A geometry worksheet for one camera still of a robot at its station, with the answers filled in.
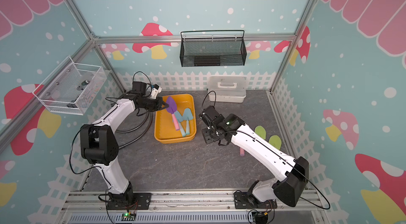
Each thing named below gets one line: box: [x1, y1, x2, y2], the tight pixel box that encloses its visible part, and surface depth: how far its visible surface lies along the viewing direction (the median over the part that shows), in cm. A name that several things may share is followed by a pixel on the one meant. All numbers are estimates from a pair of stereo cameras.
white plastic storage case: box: [207, 75, 247, 104], surface depth 111 cm
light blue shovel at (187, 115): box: [182, 107, 193, 135], surface depth 107 cm
